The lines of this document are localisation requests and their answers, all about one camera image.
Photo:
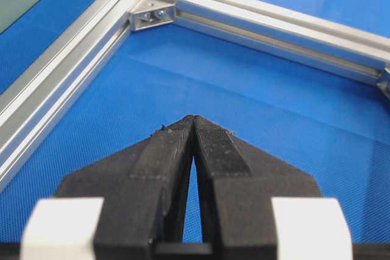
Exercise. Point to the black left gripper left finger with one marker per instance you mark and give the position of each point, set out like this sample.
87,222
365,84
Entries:
144,187

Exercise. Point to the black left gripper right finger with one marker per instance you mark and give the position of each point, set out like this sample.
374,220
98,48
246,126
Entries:
236,182

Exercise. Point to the aluminium frame left rail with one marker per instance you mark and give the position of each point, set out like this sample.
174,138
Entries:
38,99

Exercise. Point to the aluminium frame rail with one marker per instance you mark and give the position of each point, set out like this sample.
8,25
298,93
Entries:
295,36
38,99

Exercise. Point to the aluminium corner bracket with bolts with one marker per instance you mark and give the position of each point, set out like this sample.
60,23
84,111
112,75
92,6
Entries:
151,13

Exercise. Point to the aluminium frame far rail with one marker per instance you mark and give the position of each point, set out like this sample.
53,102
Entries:
295,36

